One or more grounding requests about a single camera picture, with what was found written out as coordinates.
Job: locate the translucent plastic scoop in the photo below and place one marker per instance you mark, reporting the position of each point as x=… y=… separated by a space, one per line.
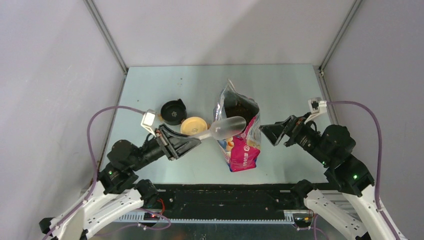
x=223 y=129

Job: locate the cream cat-shaped pet bowl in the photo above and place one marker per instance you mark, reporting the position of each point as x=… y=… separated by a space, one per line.
x=193 y=125

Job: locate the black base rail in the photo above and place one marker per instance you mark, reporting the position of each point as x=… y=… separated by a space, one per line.
x=233 y=202

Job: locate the brown pet food kibble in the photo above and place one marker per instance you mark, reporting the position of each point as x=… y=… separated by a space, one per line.
x=244 y=110

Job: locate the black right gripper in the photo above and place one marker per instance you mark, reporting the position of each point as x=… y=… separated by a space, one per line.
x=290 y=126

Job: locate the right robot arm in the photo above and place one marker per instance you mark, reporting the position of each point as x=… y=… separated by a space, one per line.
x=350 y=176

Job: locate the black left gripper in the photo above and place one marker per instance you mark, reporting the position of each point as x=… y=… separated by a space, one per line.
x=174 y=144

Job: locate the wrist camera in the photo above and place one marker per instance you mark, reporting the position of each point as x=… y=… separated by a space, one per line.
x=148 y=121
x=317 y=107

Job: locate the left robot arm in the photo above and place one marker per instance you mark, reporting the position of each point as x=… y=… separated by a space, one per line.
x=117 y=189

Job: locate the black cat-shaped pet bowl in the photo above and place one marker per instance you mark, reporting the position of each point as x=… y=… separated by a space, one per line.
x=173 y=112

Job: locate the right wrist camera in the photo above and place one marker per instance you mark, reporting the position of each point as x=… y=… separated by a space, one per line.
x=317 y=107

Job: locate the pink blue cat food bag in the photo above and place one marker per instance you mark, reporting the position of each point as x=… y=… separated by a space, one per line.
x=240 y=150

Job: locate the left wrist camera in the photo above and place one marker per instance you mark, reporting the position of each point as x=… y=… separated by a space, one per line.
x=148 y=121

